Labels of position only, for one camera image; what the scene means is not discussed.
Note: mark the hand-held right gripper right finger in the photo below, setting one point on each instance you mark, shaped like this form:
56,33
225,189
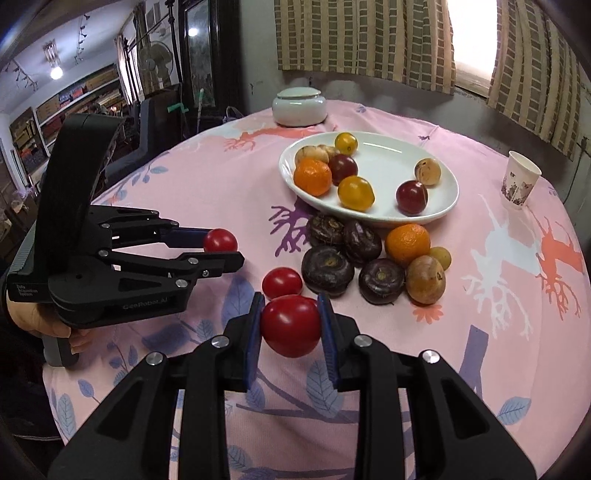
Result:
328,341

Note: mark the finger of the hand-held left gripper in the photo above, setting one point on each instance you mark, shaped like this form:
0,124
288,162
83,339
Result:
221,263
187,237

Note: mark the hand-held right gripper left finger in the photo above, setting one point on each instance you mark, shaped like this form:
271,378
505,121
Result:
254,341

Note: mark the red cherry tomato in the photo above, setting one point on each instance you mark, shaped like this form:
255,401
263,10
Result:
291,325
281,282
221,240

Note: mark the dark water chestnut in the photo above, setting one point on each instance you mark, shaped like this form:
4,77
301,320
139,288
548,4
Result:
362,237
382,280
328,270
325,228

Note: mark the tan passion fruit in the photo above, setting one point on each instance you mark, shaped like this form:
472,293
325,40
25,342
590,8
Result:
425,279

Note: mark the mandarin orange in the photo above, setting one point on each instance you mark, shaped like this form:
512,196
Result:
313,177
406,244

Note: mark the large striped pepino melon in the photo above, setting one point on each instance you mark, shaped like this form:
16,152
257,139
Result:
311,153

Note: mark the large yellow tomato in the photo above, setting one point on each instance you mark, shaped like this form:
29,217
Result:
355,194

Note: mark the dark red tomato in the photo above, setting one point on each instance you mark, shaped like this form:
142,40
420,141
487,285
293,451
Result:
412,197
342,168

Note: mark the small yellow tomato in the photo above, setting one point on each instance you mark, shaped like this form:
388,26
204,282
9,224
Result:
346,143

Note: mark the white oval plate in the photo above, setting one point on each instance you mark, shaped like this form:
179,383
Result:
392,157

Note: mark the small striped pepino melon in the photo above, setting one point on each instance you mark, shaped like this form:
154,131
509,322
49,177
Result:
427,171

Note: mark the person's left hand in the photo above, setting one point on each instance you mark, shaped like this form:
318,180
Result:
32,321

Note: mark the black chair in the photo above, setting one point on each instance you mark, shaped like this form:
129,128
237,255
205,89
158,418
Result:
150,124

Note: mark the ceiling light bulb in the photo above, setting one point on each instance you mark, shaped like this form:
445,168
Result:
56,71

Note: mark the small yellow longan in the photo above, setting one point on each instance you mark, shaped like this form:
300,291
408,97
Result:
441,257

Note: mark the electric fan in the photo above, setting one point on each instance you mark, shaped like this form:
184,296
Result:
154,57

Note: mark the white lidded ceramic jar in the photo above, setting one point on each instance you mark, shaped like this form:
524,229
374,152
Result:
298,108

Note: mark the printed paper cup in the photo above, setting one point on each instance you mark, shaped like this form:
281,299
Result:
519,180

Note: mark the wide checked curtain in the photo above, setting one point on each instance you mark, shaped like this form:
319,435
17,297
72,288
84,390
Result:
360,41

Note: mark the window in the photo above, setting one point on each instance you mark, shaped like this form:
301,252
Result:
475,41

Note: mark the narrow checked curtain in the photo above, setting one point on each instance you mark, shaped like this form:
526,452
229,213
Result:
531,69

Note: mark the wall shelves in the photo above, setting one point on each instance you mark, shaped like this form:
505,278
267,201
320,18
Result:
60,99

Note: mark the dark framed wall picture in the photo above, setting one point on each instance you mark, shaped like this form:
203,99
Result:
203,46

